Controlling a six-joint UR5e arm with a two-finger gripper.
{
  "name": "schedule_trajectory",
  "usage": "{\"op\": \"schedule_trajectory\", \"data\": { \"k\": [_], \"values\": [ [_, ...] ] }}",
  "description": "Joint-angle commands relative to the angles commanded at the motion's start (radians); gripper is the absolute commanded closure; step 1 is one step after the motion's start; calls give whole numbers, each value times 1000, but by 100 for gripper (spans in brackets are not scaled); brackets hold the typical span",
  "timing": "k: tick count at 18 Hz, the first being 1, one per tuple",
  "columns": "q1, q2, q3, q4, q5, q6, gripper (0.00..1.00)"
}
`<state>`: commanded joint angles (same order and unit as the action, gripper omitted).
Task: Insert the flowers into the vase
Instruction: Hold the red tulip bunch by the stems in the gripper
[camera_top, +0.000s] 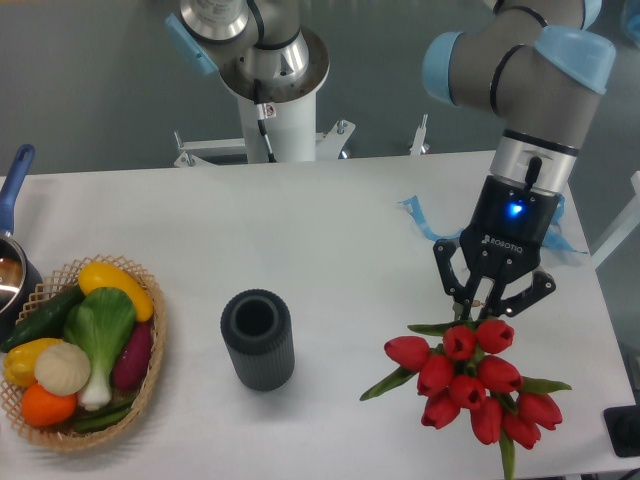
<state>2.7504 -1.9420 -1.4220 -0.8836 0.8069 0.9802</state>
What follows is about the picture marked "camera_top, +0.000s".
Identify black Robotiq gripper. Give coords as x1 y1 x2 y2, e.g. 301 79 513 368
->
433 176 559 318

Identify red tulip bouquet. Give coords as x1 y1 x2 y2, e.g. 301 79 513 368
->
360 312 571 479

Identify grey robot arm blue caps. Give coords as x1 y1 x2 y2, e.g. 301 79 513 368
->
165 1 616 321

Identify dark grey ribbed vase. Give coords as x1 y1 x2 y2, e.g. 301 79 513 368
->
220 289 295 392

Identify crumpled blue ribbon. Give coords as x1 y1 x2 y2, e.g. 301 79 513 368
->
542 195 588 255

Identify blue ribbon strip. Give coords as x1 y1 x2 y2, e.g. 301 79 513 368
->
399 195 462 242

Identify black device at edge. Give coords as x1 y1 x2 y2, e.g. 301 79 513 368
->
603 405 639 458

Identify purple sweet potato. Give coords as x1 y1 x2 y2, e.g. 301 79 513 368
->
112 322 152 390

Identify green bok choy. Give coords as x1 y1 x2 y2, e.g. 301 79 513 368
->
63 287 136 412

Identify yellow squash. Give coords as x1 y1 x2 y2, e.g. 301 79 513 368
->
78 261 154 322

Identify green bean pods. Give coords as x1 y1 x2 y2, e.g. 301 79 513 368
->
71 397 134 434

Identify woven wicker basket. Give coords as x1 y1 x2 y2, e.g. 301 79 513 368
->
1 255 167 451

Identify cream white garlic bun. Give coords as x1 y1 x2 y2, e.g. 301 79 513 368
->
34 342 91 396

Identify green cucumber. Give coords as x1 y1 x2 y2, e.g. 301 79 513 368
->
1 285 85 353

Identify orange fruit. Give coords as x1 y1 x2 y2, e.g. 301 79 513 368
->
21 383 77 427

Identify yellow bell pepper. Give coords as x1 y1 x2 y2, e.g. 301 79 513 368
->
3 338 62 388

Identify white levelling foot bracket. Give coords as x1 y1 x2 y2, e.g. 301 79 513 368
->
409 114 430 156

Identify white metal frame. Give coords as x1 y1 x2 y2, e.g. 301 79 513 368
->
591 171 639 269

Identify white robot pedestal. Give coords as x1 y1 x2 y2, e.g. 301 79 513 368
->
237 93 316 164

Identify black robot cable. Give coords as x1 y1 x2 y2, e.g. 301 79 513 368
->
252 78 278 164

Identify blue handled saucepan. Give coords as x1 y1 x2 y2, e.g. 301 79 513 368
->
1 144 42 341

